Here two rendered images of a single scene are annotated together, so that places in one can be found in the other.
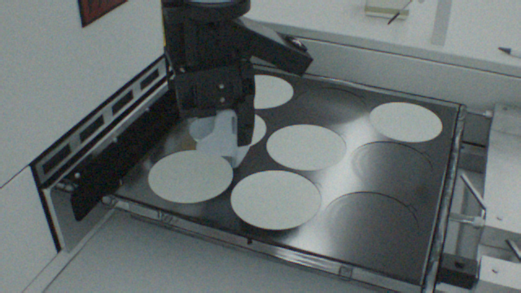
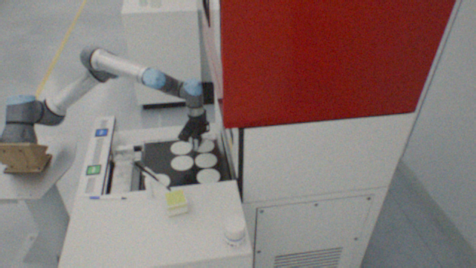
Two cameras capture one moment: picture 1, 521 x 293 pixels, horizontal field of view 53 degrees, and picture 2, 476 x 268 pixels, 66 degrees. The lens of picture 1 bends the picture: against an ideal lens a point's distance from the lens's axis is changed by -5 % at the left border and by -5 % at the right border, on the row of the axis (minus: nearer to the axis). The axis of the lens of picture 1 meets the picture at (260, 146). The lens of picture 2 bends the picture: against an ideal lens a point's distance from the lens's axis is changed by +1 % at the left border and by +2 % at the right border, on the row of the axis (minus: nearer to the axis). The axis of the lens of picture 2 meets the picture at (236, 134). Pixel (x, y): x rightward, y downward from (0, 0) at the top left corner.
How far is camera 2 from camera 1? 1.95 m
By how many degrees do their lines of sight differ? 102
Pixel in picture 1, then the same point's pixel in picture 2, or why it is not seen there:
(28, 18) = not seen: hidden behind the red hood
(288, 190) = (179, 150)
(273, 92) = (203, 177)
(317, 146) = (179, 163)
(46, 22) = not seen: hidden behind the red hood
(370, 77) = not seen: hidden behind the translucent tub
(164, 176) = (209, 143)
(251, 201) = (186, 145)
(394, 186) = (155, 160)
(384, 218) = (155, 152)
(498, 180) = (127, 179)
